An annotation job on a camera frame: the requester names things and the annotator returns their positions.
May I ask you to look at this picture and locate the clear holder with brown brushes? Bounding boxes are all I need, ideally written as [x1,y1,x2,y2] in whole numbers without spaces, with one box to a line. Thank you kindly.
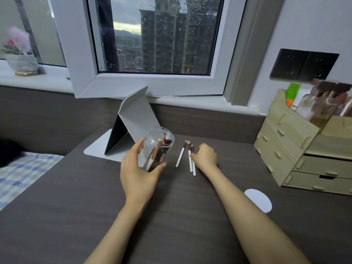
[295,78,352,127]

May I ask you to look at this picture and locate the pink flowering plant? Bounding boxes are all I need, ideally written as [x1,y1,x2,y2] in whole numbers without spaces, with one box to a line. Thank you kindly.
[2,26,32,55]

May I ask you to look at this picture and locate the light wooden desk organizer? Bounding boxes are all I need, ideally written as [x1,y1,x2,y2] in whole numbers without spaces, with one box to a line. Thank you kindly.
[253,89,352,196]

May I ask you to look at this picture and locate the person's left forearm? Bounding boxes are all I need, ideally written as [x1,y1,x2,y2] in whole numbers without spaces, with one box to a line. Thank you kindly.
[84,201,147,264]

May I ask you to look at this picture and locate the blue plaid bed sheet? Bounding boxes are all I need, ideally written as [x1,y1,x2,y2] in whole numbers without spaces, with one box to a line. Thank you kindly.
[0,151,64,211]

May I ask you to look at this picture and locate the white window sash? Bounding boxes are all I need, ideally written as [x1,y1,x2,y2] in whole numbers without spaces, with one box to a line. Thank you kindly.
[49,0,248,99]

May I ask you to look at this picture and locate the person's left hand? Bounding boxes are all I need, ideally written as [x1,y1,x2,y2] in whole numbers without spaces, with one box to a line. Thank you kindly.
[120,138,167,207]

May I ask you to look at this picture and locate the white round pad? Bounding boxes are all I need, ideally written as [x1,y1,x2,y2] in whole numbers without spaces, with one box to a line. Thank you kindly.
[244,188,273,214]

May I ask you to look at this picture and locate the black wall socket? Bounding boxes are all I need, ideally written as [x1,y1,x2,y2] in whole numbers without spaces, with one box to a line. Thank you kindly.
[270,48,310,80]
[298,51,340,82]

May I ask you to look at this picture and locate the green tube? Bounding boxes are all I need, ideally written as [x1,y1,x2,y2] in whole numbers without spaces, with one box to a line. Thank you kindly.
[285,83,302,109]

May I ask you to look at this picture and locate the light wooden drawer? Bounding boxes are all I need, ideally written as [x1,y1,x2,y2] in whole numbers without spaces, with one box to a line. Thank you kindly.
[283,171,352,196]
[292,155,352,179]

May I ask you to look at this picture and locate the clear plastic jar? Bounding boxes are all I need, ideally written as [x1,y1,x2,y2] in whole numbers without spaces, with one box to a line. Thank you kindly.
[141,126,175,173]

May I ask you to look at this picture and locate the grey folding stand mirror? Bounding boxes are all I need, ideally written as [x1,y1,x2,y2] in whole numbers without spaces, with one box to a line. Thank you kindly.
[84,85,162,167]

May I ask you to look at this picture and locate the high-rise building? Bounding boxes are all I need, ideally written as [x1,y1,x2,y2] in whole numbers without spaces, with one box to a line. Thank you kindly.
[139,0,218,74]

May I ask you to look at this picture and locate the white flower pot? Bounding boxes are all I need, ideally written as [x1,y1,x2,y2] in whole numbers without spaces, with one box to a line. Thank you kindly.
[5,53,39,73]

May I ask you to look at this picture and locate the person's right hand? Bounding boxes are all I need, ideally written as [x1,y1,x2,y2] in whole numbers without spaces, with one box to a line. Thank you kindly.
[190,143,219,174]

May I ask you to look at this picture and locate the person's right forearm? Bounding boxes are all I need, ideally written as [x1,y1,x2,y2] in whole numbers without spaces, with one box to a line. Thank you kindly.
[199,165,311,264]

